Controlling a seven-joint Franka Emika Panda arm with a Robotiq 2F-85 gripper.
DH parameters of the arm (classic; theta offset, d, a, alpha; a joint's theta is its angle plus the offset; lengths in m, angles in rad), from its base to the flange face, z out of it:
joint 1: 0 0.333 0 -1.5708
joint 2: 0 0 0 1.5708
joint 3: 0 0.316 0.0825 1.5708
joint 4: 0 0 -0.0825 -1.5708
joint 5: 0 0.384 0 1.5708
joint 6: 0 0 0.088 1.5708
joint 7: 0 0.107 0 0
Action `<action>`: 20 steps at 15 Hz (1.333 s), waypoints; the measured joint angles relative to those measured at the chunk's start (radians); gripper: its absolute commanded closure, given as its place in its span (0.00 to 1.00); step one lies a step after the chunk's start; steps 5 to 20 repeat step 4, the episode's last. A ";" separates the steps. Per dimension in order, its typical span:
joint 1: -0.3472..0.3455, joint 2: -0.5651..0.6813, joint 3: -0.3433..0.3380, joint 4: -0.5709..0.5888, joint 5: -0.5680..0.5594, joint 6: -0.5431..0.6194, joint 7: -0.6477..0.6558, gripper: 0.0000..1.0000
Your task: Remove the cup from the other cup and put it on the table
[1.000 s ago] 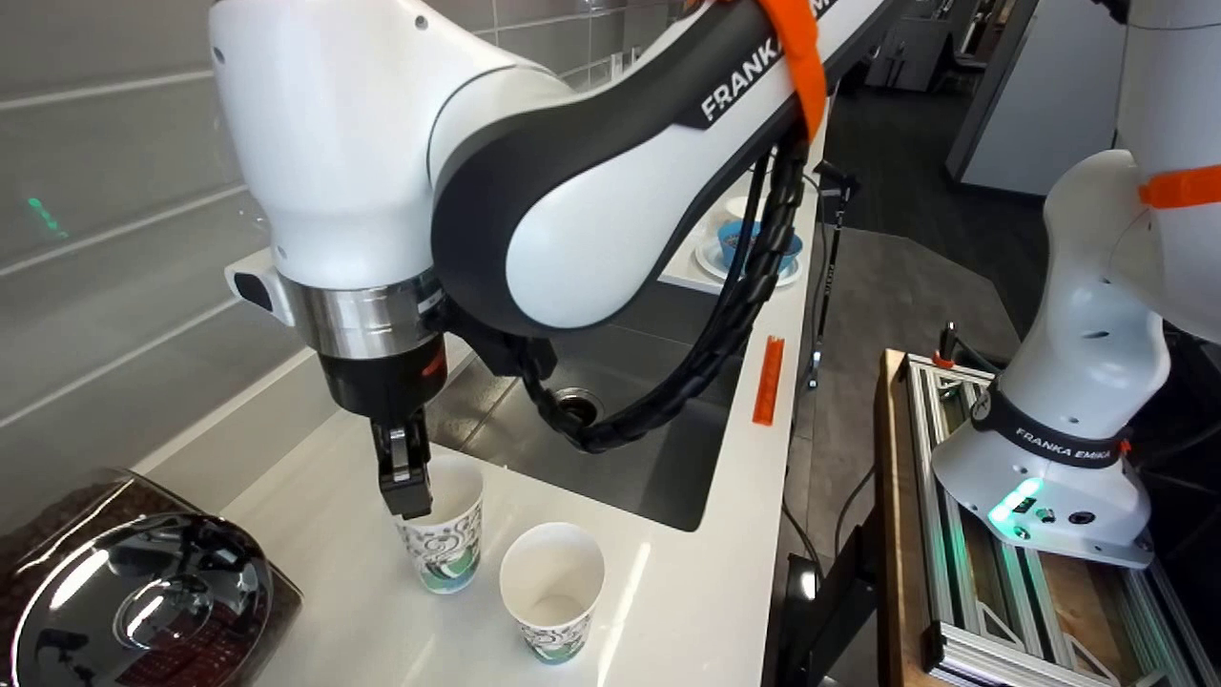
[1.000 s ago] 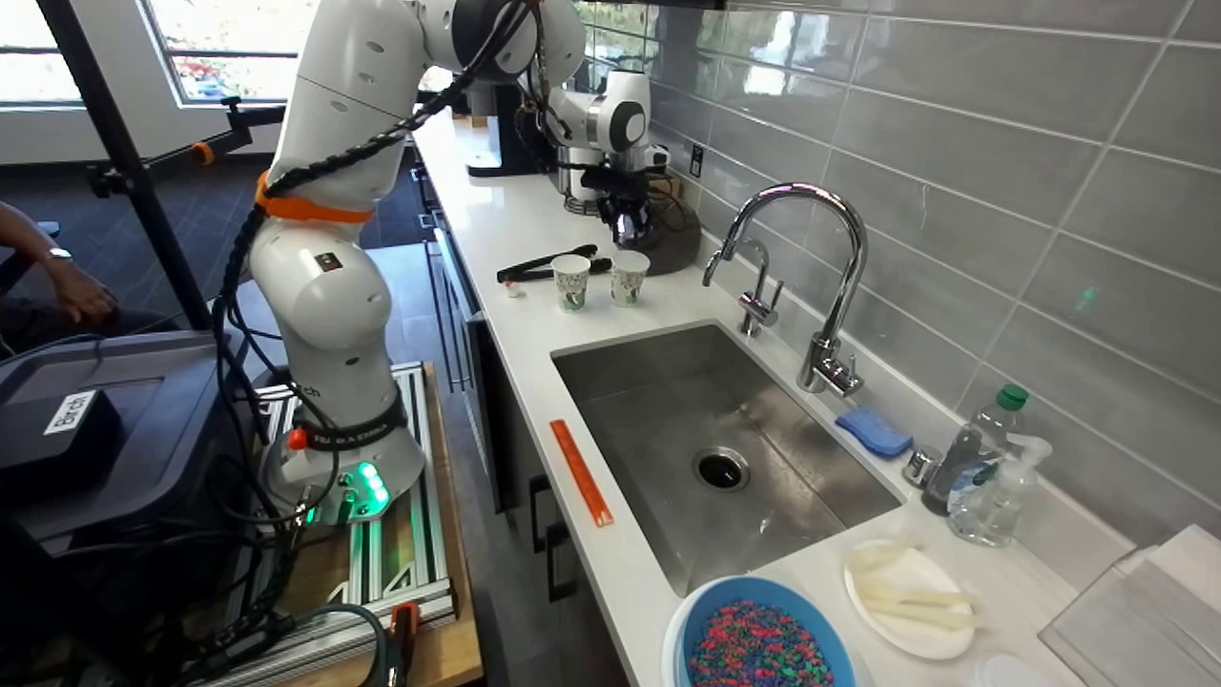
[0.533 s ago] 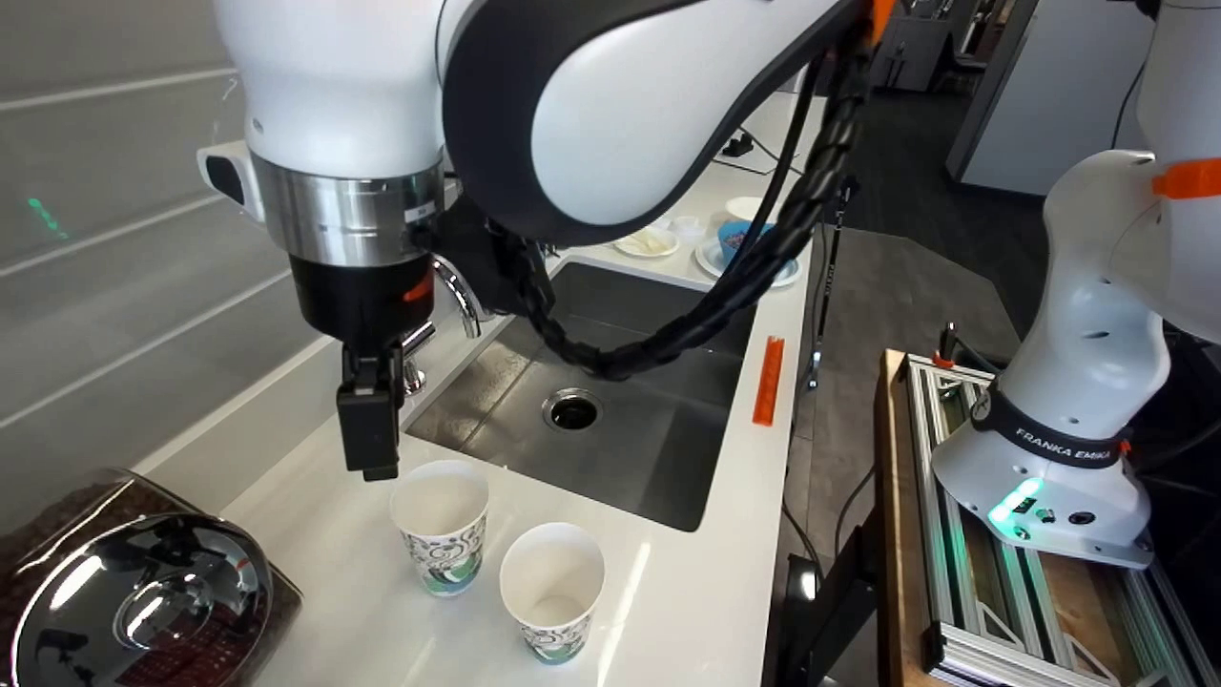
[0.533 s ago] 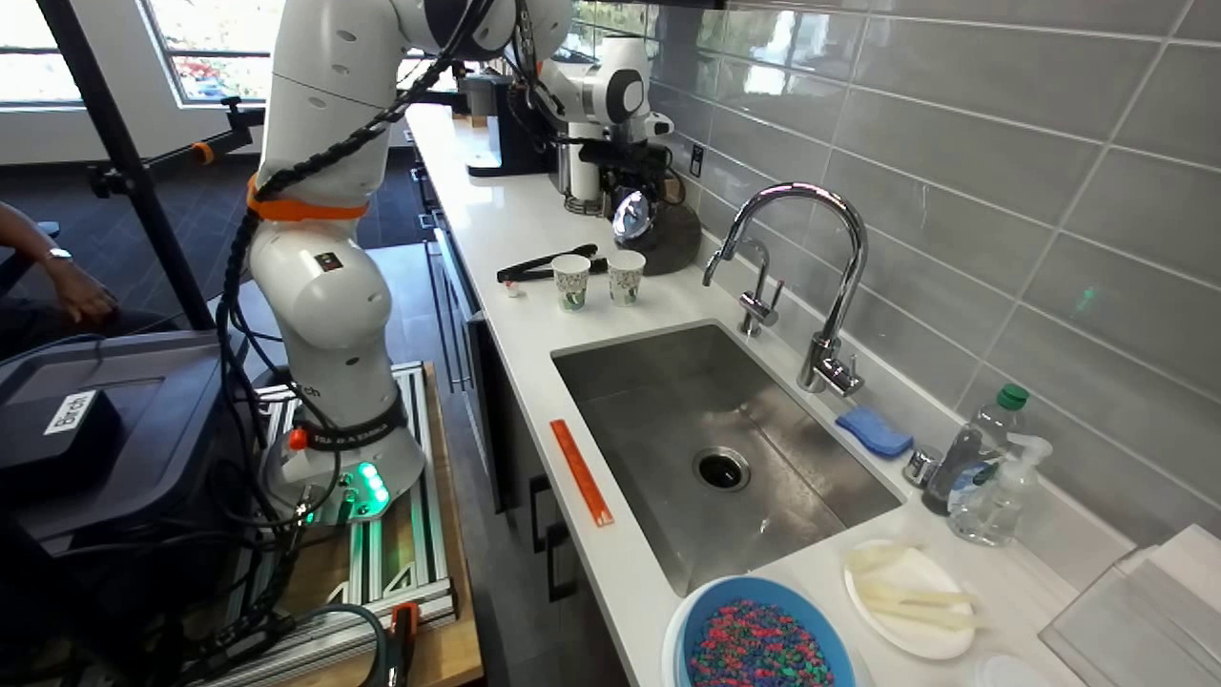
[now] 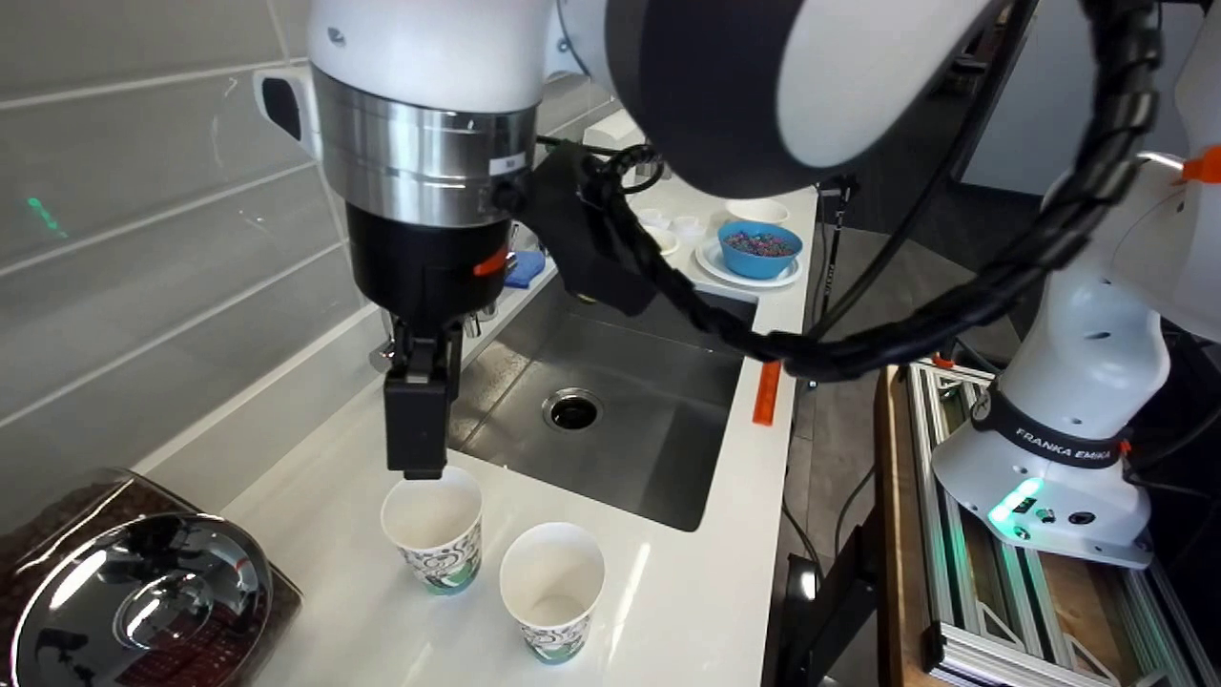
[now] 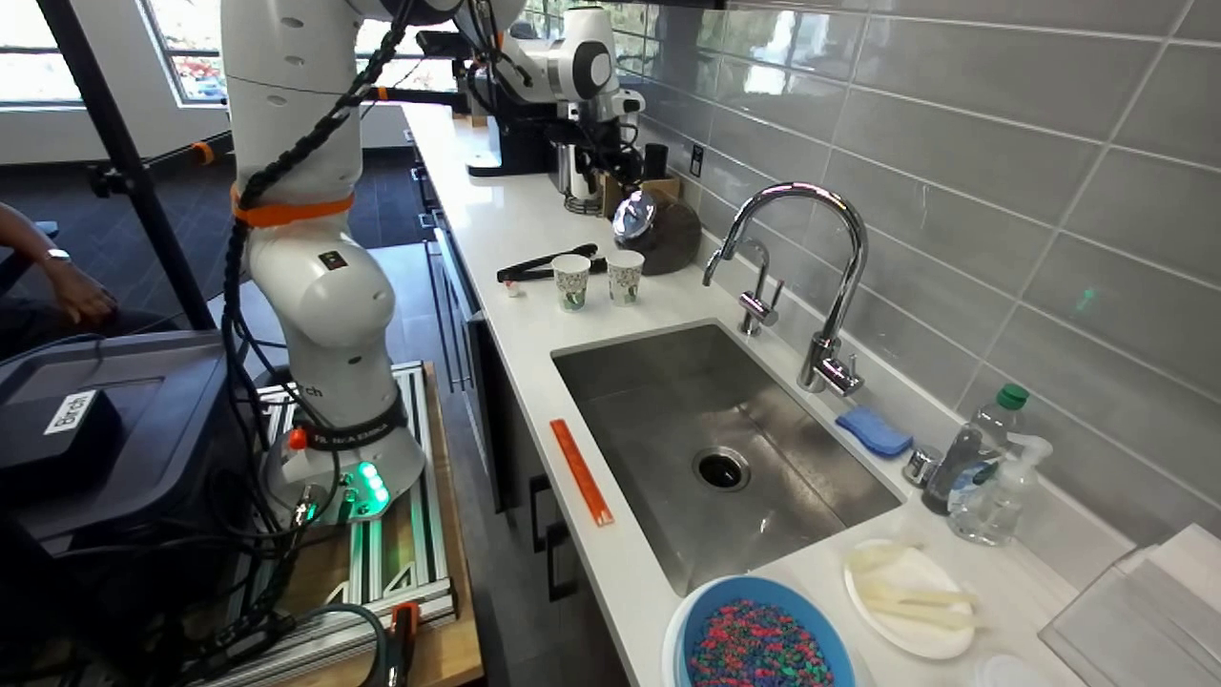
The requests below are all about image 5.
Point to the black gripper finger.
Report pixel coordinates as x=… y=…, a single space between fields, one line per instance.
x=416 y=423
x=451 y=349

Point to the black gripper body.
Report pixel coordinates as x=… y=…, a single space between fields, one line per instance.
x=421 y=270

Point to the white printed paper cup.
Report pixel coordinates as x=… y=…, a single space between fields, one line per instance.
x=435 y=535
x=554 y=595

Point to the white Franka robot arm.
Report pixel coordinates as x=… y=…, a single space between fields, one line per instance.
x=421 y=39

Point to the round sink drain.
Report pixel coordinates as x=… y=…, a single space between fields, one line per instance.
x=571 y=411

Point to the stainless steel sink basin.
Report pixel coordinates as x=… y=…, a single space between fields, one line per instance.
x=633 y=433

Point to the white plate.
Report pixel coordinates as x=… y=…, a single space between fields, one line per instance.
x=712 y=270

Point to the orange rectangular sticker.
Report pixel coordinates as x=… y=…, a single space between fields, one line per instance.
x=769 y=395

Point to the blue bowl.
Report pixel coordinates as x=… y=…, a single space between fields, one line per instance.
x=759 y=256

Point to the multicoloured beads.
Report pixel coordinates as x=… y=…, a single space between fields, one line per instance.
x=759 y=237

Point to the glossy black round lid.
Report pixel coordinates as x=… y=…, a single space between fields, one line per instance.
x=138 y=605

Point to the white empty bowl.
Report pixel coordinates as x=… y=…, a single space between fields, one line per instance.
x=759 y=212

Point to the black metal stand bar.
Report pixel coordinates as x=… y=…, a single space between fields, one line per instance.
x=827 y=614

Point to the wooden cart top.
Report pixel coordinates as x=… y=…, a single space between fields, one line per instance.
x=895 y=509

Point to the orange clip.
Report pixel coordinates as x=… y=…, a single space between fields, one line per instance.
x=1202 y=166

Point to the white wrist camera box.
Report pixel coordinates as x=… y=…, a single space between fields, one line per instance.
x=287 y=116

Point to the aluminium extrusion frame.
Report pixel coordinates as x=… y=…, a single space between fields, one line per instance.
x=966 y=587

